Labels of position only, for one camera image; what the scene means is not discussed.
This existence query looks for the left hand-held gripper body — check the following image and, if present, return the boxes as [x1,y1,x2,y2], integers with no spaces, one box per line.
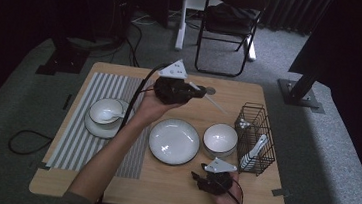
[152,57,197,108]

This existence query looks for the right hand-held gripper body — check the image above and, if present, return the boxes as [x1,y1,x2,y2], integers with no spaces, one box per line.
[201,156,239,198]

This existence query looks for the white chopstick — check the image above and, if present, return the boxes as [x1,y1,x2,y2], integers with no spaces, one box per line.
[186,81,230,115]
[186,81,231,115]

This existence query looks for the black wire basket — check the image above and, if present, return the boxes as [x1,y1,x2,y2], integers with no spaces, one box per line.
[229,100,282,178]

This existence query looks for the white ceramic spoon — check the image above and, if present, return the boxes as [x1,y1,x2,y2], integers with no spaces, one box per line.
[98,108,126,125]
[239,131,270,172]

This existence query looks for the white bowl dark rim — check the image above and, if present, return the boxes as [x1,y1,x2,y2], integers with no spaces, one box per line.
[201,121,240,157]
[204,147,236,161]
[87,96,127,129]

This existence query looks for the white plate dark rim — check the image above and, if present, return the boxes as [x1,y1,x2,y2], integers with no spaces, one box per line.
[146,116,203,168]
[82,96,137,142]

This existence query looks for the person's left hand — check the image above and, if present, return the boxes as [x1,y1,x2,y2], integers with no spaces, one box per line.
[133,87,186,131]

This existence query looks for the grey table grommet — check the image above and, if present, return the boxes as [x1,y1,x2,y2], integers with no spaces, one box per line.
[205,85,218,97]

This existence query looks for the bundle of white chopsticks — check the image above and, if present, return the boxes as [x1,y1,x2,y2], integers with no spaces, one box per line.
[237,118,253,131]

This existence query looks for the grey striped placemat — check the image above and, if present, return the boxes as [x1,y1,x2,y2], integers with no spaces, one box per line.
[45,68,161,181]

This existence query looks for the dark cloth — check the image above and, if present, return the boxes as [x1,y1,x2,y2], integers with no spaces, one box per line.
[205,0,262,37]

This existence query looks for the dark equipment rack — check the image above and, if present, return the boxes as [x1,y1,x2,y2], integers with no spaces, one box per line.
[107,0,137,45]

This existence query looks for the black tape strip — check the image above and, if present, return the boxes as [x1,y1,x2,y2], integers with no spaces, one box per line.
[62,93,73,111]

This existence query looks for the black stand base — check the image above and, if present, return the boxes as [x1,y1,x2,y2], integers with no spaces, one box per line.
[35,32,93,80]

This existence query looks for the dark curtain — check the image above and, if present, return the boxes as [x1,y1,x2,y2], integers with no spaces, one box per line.
[259,0,334,39]

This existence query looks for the right hand-held gripper cable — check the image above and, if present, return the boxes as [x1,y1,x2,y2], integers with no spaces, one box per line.
[196,162,250,204]

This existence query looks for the hand-held gripper cable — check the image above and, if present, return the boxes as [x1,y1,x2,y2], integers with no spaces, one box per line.
[196,162,250,204]
[118,58,172,136]

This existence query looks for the left hand-held gripper cable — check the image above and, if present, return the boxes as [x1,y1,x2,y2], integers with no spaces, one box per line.
[118,58,172,136]

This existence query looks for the black floor cable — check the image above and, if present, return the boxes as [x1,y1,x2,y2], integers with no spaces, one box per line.
[123,23,145,68]

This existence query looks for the white floor cable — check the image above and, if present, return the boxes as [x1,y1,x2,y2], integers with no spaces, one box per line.
[130,11,160,28]

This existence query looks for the black stand with base plate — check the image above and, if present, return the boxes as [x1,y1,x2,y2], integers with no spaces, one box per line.
[275,67,329,114]

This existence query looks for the black looped cable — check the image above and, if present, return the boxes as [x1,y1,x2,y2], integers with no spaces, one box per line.
[7,128,55,158]

